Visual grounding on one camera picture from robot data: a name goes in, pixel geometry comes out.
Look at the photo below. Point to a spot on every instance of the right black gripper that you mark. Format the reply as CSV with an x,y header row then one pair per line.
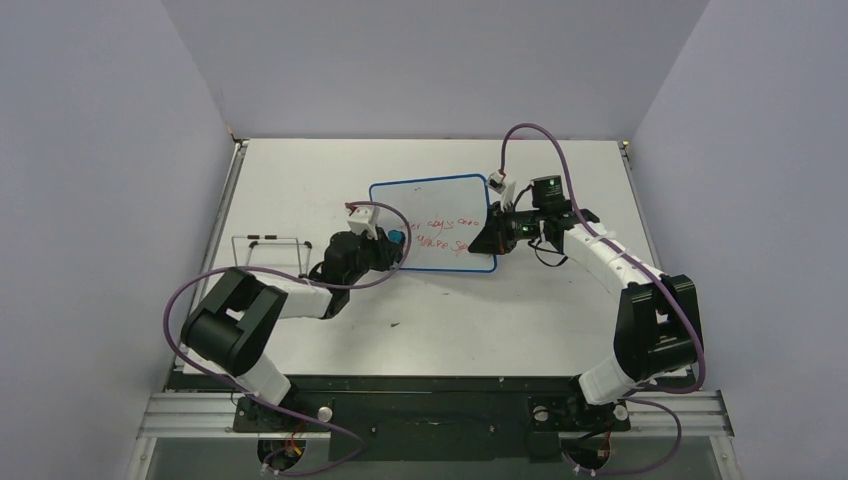
x,y
496,226

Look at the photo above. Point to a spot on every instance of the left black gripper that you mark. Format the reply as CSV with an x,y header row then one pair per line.
x,y
384,249

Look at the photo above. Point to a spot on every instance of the blue framed whiteboard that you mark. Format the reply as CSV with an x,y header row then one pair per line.
x,y
445,214

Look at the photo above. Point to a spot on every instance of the blue and black eraser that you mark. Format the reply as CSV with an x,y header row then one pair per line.
x,y
397,238

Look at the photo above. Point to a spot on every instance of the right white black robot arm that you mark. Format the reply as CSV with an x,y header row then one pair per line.
x,y
657,328

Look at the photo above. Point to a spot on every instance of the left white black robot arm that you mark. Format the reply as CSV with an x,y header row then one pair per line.
x,y
233,323

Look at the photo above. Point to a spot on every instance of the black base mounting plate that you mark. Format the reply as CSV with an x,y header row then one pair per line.
x,y
390,418

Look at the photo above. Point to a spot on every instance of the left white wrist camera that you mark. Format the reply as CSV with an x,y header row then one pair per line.
x,y
362,220

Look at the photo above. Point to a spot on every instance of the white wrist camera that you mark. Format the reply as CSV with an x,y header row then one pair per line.
x,y
499,183
362,220

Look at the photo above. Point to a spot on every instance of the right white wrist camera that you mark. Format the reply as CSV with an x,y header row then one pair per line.
x,y
499,183

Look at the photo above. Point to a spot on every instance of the wire whiteboard stand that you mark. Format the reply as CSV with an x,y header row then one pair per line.
x,y
289,254

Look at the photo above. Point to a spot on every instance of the aluminium rail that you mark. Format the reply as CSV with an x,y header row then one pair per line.
x,y
211,415

